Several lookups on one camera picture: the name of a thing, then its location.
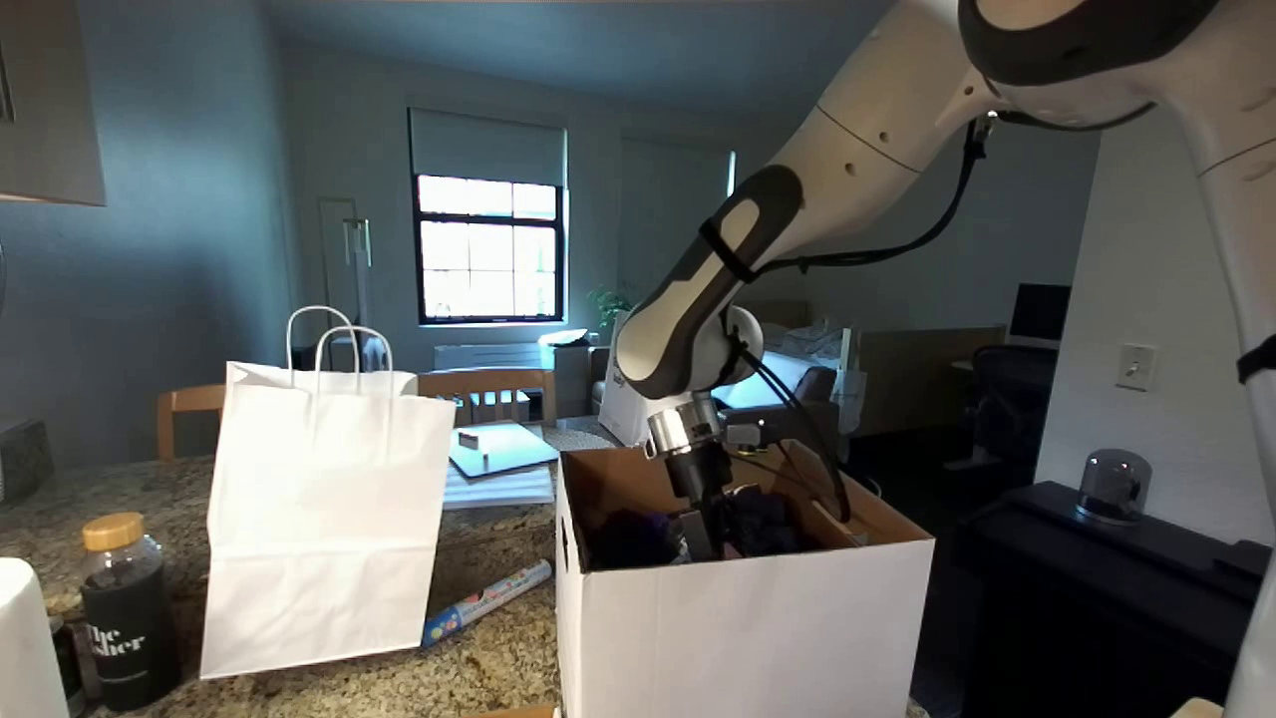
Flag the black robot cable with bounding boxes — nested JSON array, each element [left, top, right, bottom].
[[716, 110, 1001, 524]]

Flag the white cardboard box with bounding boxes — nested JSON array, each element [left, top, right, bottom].
[[556, 446, 932, 718]]

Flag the glass dome object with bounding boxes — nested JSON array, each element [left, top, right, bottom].
[[1077, 446, 1152, 519]]

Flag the blue white papers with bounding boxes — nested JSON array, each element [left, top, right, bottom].
[[448, 422, 560, 507]]

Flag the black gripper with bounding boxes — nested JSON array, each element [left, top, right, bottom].
[[665, 443, 733, 536]]

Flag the dark glass jar wooden lid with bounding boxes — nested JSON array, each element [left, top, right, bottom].
[[82, 512, 181, 709]]

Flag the wooden chair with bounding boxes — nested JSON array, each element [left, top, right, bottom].
[[157, 362, 563, 465]]

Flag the wall light switch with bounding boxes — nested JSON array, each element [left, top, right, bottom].
[[1117, 344, 1156, 390]]

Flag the window with black frame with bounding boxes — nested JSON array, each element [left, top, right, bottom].
[[415, 176, 563, 325]]

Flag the white roller blind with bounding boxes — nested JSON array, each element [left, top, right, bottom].
[[407, 110, 565, 185]]

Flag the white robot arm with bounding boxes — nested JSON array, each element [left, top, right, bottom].
[[613, 0, 1276, 485]]

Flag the dark striped clothing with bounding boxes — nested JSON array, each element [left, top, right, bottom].
[[585, 486, 815, 572]]

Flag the black side cabinet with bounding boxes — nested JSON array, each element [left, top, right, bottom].
[[912, 485, 1271, 718]]

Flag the white paper bag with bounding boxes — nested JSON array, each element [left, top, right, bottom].
[[199, 358, 454, 677]]

